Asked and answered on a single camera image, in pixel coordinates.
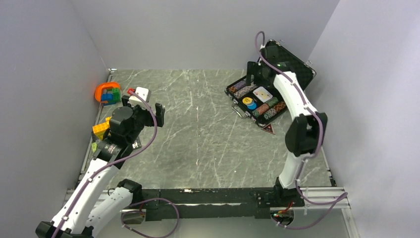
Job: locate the yellow toy block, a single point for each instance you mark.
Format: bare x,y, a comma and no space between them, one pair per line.
100,129

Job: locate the playing cards deck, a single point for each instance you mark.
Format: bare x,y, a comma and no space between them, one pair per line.
262,94

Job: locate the blue orange ten chip stack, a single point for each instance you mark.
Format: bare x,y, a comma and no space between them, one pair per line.
245,90

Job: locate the clear dealer button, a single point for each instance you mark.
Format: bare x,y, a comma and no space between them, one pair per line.
250,103

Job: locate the orange black chip stack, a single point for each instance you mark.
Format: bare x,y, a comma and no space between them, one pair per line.
279,107

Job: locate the aluminium frame rail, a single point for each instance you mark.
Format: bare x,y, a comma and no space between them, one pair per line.
311,198

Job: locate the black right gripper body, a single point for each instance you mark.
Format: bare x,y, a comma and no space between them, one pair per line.
257,69

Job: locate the purple poker chip stack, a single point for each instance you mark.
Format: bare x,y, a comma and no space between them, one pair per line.
239,85

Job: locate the red poker chip stack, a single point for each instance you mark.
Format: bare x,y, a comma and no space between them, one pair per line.
263,108

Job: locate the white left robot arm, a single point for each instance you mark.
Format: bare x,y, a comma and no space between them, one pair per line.
80,217

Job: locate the blue round button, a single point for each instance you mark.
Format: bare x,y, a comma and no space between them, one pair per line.
252,106

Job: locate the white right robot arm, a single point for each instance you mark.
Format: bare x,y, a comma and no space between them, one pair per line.
303,140

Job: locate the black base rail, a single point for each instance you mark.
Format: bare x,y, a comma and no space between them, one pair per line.
157,209

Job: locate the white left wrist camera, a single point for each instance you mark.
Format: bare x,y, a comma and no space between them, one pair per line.
138,96

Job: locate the perforated metal plate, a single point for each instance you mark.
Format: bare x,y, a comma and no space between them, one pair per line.
137,144

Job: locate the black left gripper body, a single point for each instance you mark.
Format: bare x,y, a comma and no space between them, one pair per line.
142,117

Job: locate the yellow dealer button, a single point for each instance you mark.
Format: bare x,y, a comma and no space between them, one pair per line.
246,99

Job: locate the black poker chip case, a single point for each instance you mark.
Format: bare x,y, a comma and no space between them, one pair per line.
288,87

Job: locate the blue toy block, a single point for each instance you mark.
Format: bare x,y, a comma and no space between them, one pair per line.
105,98

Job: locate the triangular red warning card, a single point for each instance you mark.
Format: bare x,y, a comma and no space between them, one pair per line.
268,128

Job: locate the green poker chip stack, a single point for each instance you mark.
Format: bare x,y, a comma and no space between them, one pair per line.
272,102

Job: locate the green toy block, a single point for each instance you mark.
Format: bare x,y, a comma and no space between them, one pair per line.
116,94

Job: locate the orange plastic bowl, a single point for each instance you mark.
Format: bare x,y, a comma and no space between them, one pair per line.
105,88

